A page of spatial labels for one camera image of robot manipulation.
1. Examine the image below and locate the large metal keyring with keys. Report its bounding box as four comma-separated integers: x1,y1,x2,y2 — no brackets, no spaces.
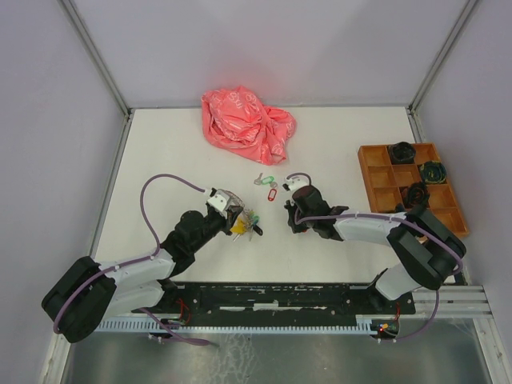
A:
230,209,263,242

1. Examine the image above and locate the red tag key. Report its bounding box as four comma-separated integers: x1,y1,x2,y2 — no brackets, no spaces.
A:
267,182,278,202

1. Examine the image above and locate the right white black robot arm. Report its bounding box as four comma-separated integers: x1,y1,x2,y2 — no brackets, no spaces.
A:
283,180,466,313

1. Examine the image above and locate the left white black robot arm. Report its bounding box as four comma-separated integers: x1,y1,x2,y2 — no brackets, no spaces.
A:
42,205,243,343

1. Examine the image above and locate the green tag key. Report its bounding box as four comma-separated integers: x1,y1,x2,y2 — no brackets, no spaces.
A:
253,173,274,186

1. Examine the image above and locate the wooden compartment tray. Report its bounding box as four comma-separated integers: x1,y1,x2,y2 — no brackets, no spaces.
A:
358,142,470,238

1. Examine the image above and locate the black coiled item top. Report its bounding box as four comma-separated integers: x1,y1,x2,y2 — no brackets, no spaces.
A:
387,142,416,165

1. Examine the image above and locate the crumpled pink cloth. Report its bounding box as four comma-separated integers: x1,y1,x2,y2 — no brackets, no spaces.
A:
201,86,297,166

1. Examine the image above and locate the black coiled item lower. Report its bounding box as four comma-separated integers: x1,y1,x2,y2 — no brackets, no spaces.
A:
394,182,430,212

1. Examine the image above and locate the green black coiled item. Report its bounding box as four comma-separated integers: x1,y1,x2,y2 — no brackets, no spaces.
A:
418,161,447,185

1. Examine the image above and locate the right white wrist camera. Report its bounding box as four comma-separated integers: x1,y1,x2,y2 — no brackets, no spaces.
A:
282,176,310,193

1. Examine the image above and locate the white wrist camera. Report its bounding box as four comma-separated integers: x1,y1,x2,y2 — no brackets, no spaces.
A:
206,188,245,218
282,176,310,193

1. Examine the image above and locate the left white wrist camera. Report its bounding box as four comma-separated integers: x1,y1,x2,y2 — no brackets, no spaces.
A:
206,188,245,218

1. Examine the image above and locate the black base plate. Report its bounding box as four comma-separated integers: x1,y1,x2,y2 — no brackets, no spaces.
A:
149,282,416,326

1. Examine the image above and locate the white slotted cable duct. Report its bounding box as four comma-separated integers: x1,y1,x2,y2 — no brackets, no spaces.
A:
96,314,377,335

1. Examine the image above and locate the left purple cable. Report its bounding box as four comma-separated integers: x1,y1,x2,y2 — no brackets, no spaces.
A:
54,174,211,346

